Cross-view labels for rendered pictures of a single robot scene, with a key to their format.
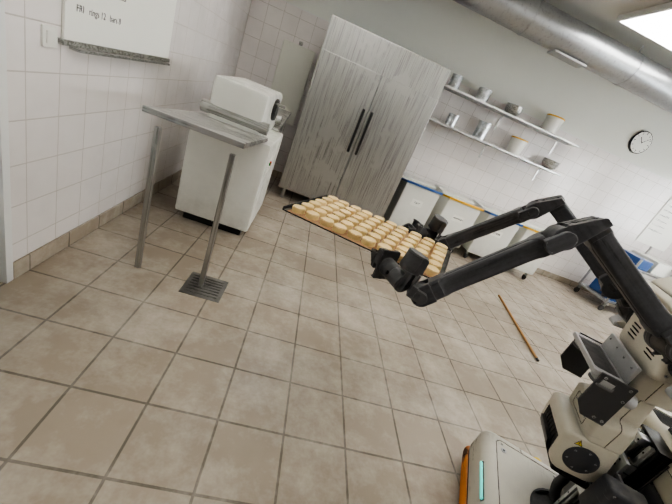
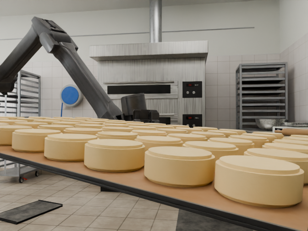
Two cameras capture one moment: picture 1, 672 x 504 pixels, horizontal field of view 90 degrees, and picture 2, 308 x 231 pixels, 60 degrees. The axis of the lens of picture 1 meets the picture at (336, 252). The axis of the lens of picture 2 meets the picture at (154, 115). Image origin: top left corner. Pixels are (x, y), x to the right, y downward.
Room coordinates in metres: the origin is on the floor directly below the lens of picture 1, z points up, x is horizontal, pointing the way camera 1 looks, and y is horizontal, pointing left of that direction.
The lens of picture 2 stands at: (1.63, 0.10, 1.02)
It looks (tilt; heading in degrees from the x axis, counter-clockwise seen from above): 1 degrees up; 200
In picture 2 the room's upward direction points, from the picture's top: straight up
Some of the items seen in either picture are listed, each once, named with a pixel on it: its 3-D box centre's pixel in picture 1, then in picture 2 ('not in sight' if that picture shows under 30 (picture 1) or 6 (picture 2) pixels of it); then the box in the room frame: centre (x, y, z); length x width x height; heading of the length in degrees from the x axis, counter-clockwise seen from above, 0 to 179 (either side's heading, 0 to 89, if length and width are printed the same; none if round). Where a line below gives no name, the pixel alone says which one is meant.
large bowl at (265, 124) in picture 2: not in sight; (271, 124); (-2.00, 0.37, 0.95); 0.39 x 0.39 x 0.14
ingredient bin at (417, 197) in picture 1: (406, 205); not in sight; (4.86, -0.68, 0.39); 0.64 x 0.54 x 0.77; 14
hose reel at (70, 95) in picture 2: not in sight; (71, 115); (-2.40, -2.92, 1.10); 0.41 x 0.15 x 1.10; 101
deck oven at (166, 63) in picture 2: not in sight; (153, 120); (-2.16, -1.25, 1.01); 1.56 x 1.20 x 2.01; 101
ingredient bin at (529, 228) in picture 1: (519, 247); not in sight; (5.24, -2.59, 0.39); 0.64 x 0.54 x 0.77; 9
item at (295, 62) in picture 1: (289, 82); not in sight; (4.78, 1.45, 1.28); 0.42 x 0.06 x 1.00; 101
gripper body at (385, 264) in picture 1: (389, 268); (143, 128); (0.95, -0.17, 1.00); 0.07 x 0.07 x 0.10; 31
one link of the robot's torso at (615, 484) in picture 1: (581, 464); not in sight; (0.93, -1.08, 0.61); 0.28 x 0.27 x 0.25; 166
